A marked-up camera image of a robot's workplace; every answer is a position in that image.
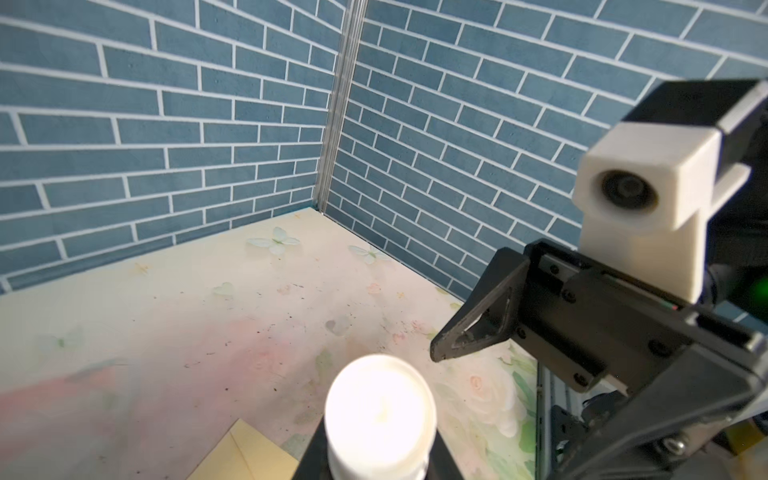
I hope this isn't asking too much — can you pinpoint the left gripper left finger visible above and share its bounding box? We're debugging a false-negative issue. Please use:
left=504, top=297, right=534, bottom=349
left=292, top=419, right=329, bottom=480

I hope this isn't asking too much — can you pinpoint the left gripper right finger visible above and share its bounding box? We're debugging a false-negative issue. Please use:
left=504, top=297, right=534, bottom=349
left=427, top=431, right=464, bottom=480

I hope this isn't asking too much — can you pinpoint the yellow envelope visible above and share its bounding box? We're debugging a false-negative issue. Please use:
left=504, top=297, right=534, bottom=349
left=188, top=419, right=298, bottom=480

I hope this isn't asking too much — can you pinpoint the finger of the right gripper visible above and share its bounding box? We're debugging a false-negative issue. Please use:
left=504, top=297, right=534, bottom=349
left=429, top=247, right=530, bottom=362

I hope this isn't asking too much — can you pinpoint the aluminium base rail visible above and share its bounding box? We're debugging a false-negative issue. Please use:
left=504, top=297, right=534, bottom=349
left=533, top=362, right=601, bottom=480

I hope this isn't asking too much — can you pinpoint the right corner aluminium post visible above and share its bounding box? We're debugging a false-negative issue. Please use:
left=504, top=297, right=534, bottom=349
left=313, top=0, right=369, bottom=214

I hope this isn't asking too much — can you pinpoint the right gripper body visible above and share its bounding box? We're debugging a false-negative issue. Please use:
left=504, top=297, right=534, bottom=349
left=509, top=241, right=767, bottom=479

